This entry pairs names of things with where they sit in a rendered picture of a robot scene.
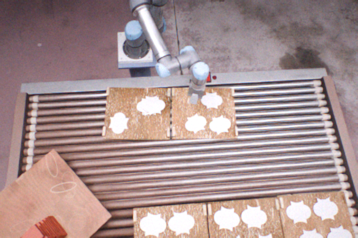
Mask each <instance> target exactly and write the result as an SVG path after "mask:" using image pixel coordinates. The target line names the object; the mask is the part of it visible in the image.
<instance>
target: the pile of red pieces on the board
mask: <svg viewBox="0 0 358 238"><path fill-rule="evenodd" d="M66 236H67V233H66V232H65V231H64V229H63V228H62V227H61V225H60V224H59V222H58V221H57V220H56V219H55V217H54V216H47V217H46V218H44V219H43V220H41V221H40V222H38V223H37V224H34V225H33V226H32V227H31V228H30V229H28V230H27V231H26V232H25V233H24V234H23V235H22V236H21V237H19V238H64V237H66Z"/></svg>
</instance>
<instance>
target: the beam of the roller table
mask: <svg viewBox="0 0 358 238"><path fill-rule="evenodd" d="M210 75H211V83H206V87H210V86H221V85H242V84H262V83H283V82H303V81H312V80H320V79H321V78H322V77H327V73H326V69H325V68H305V69H283V70H260V71H248V72H227V73H216V74H210ZM213 76H216V80H213V79H212V77H213ZM191 78H192V75H173V76H167V77H164V78H161V77H139V78H117V79H95V80H73V81H61V82H40V83H21V90H20V93H21V92H27V93H28V94H29V95H30V96H34V95H40V96H44V95H55V94H76V93H96V92H106V90H107V87H119V88H189V86H190V83H189V82H190V79H191Z"/></svg>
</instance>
